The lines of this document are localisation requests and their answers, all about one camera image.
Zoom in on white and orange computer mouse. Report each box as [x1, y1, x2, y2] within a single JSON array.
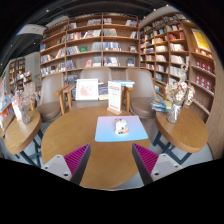
[[113, 118, 130, 136]]

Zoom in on distant wooden bookshelf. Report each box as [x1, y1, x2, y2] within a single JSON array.
[[8, 57, 34, 93]]

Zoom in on glass vase with pink flowers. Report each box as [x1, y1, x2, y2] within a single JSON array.
[[11, 81, 39, 125]]

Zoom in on colourful book display rack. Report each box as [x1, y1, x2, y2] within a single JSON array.
[[0, 76, 16, 129]]

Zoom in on dark cover book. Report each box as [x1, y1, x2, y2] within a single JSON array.
[[97, 82, 110, 101]]

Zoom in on small white table sign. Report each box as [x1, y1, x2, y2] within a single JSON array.
[[11, 99, 23, 122]]

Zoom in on stack of light blue books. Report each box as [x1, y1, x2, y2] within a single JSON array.
[[111, 79, 136, 88]]

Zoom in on curved wooden bookshelf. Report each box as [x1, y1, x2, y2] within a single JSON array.
[[138, 11, 224, 118]]

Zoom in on round wooden side table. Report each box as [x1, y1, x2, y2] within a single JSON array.
[[152, 105, 209, 166], [3, 109, 43, 168]]

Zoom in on white ceiling panel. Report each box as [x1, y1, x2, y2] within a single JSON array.
[[16, 23, 48, 36]]

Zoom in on pink-blue gradient mouse pad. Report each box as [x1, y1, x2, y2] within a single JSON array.
[[94, 115, 149, 143]]

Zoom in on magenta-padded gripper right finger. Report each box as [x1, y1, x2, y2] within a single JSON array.
[[131, 143, 184, 186]]

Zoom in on stack of colourful books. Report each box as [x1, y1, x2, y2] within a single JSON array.
[[150, 98, 173, 113]]

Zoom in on white sign on wooden base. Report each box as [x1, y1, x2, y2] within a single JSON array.
[[106, 80, 124, 116]]

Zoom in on glass vase with dried flowers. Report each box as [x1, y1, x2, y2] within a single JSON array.
[[164, 64, 196, 125]]

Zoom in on white framed floral picture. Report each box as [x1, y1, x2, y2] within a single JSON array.
[[75, 78, 100, 102]]

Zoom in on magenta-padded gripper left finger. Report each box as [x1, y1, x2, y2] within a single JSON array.
[[42, 143, 92, 186]]

